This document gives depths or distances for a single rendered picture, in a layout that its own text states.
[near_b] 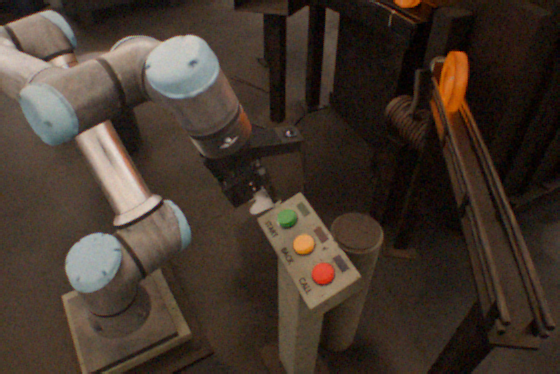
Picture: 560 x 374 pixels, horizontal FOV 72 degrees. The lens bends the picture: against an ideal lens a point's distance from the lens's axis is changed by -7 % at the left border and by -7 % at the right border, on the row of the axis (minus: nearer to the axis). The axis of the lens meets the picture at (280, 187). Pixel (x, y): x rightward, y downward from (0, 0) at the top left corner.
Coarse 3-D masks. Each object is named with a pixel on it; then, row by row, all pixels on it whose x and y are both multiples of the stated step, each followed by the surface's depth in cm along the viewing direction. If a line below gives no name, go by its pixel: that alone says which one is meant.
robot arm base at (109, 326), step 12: (144, 288) 122; (132, 300) 111; (144, 300) 117; (120, 312) 109; (132, 312) 112; (144, 312) 117; (96, 324) 112; (108, 324) 110; (120, 324) 111; (132, 324) 113; (108, 336) 112; (120, 336) 113
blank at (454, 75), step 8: (448, 56) 106; (456, 56) 100; (464, 56) 100; (448, 64) 105; (456, 64) 98; (464, 64) 98; (448, 72) 107; (456, 72) 98; (464, 72) 98; (448, 80) 109; (456, 80) 98; (464, 80) 98; (440, 88) 112; (448, 88) 109; (456, 88) 99; (464, 88) 98; (448, 96) 102; (456, 96) 100; (448, 104) 102; (456, 104) 102
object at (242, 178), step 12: (204, 156) 66; (228, 156) 63; (216, 168) 68; (228, 168) 68; (240, 168) 69; (252, 168) 69; (264, 168) 69; (216, 180) 69; (228, 180) 69; (240, 180) 68; (252, 180) 69; (228, 192) 68; (240, 192) 70; (252, 192) 72; (240, 204) 71
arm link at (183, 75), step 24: (168, 48) 54; (192, 48) 52; (168, 72) 51; (192, 72) 51; (216, 72) 54; (168, 96) 53; (192, 96) 53; (216, 96) 55; (192, 120) 56; (216, 120) 57
